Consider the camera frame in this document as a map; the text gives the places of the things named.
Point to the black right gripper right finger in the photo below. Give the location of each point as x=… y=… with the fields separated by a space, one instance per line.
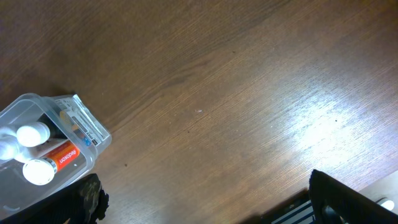
x=334 y=202

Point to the white tube bottle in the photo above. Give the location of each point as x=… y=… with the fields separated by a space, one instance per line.
x=11 y=149

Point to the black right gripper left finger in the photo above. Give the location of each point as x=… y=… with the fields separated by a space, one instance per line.
x=83 y=202

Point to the orange tablet tube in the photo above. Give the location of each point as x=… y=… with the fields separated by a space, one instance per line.
x=41 y=171

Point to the black bottle white cap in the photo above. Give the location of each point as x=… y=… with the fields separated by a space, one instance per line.
x=38 y=132

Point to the clear plastic container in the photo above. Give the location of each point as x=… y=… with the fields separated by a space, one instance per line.
x=75 y=120

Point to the black white robot base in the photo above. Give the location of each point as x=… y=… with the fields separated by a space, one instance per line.
x=299 y=212

